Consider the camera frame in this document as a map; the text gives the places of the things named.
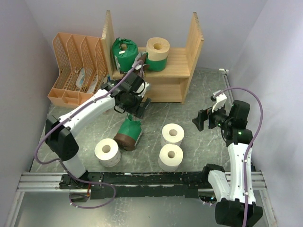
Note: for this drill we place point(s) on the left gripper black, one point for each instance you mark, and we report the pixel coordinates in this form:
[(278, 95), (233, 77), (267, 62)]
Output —
[(138, 111)]

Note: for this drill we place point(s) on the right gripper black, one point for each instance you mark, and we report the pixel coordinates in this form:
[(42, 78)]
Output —
[(203, 115)]

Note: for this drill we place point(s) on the green brown roll torn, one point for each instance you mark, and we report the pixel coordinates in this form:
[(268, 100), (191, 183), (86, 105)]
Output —
[(128, 133)]

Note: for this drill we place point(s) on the white paper roll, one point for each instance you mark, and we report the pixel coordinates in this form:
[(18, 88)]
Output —
[(108, 152), (170, 157), (172, 134)]

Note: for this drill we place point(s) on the brown green paper roll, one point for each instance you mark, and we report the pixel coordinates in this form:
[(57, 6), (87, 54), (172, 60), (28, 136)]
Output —
[(157, 51)]

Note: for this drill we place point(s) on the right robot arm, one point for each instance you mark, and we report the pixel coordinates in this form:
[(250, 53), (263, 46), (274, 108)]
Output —
[(236, 204)]

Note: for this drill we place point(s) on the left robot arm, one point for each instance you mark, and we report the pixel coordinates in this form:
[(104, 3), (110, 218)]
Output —
[(60, 133)]

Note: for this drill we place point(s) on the wooden shelf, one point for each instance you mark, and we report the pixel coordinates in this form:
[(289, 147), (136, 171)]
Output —
[(171, 84)]

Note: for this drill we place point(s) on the items in organizer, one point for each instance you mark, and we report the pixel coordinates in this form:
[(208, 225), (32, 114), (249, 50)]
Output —
[(94, 84)]

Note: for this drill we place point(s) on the orange file organizer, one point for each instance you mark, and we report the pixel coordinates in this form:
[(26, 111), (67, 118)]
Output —
[(74, 52)]

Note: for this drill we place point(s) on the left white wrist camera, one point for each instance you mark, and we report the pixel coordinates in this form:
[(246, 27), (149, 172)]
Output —
[(144, 88)]

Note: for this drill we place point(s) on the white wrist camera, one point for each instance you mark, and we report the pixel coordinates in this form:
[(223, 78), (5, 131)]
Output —
[(144, 88), (219, 98)]

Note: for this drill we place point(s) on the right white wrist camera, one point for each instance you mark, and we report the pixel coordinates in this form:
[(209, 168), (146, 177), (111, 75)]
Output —
[(219, 98)]

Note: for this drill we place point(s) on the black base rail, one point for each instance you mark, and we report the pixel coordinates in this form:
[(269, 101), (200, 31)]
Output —
[(150, 184)]

